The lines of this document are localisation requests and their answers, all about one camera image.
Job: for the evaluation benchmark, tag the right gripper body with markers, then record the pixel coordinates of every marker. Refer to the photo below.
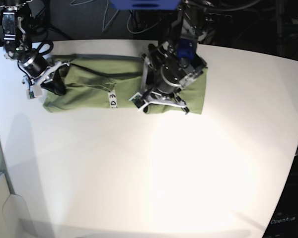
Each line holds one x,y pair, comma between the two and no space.
38,70

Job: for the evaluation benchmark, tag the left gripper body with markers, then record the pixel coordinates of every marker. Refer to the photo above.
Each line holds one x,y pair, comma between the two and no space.
150,95

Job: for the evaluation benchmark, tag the green T-shirt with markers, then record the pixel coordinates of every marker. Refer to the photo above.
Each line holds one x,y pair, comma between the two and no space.
96,81

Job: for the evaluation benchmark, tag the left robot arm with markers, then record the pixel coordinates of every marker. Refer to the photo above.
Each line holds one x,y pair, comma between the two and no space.
174,75

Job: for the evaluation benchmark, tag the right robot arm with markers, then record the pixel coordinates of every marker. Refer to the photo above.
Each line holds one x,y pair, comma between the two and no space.
19,28

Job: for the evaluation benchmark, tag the blue box overhead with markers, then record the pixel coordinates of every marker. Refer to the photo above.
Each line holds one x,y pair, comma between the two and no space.
145,4

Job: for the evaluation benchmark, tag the white side panel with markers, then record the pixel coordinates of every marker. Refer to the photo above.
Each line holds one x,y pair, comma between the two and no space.
12,217

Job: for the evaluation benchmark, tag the black OpenArm case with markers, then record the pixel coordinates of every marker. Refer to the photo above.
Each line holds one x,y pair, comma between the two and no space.
283,224

